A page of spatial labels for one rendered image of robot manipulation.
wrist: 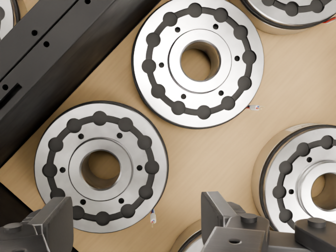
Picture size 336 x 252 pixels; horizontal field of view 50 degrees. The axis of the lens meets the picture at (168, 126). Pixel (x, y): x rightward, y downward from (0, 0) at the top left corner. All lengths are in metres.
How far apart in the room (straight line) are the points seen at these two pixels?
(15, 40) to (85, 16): 0.04
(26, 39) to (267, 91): 0.20
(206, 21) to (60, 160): 0.15
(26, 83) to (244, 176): 0.20
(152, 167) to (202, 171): 0.05
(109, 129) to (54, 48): 0.09
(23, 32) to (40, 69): 0.02
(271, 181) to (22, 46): 0.20
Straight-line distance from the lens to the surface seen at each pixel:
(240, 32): 0.29
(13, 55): 0.22
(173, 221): 0.32
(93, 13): 0.21
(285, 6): 0.31
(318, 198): 0.34
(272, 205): 0.30
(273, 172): 0.30
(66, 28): 0.21
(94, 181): 0.30
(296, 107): 0.33
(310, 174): 0.30
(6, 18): 0.30
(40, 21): 0.22
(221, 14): 0.29
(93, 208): 0.29
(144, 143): 0.28
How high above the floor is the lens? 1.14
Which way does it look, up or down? 85 degrees down
